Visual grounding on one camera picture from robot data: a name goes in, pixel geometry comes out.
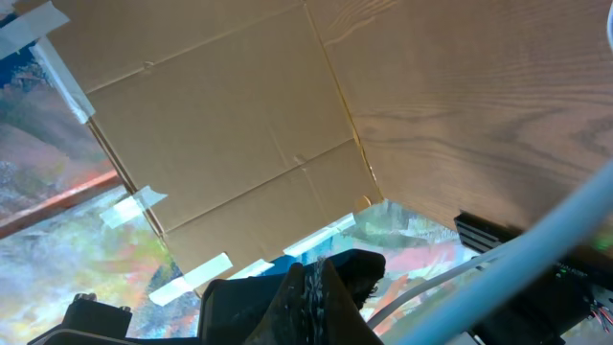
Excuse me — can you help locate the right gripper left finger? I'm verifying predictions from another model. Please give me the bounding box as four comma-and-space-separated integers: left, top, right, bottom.
243, 264, 307, 345

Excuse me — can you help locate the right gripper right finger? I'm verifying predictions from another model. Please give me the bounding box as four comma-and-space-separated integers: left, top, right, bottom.
321, 259, 383, 345

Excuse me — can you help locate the white usb cable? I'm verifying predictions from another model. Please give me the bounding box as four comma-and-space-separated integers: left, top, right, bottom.
366, 0, 613, 345

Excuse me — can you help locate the brown cardboard sheet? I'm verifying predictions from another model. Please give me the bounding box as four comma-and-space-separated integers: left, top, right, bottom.
13, 0, 384, 293

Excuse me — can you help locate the colourful painted floor cloth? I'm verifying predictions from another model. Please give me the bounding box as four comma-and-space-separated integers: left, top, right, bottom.
0, 9, 613, 345

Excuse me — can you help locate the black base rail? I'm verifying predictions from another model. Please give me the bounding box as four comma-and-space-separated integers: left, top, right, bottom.
452, 210, 613, 345

